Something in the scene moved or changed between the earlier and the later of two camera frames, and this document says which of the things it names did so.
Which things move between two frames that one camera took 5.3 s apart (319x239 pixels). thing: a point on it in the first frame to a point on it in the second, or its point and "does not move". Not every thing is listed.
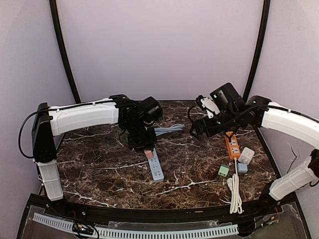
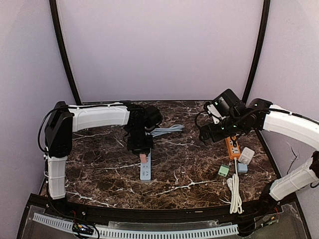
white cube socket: (246, 156) does not move
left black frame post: (54, 13) does not move
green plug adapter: (224, 170) does not move
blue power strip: (155, 167) to (145, 169)
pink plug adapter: (149, 153) to (143, 157)
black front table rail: (94, 211) does not move
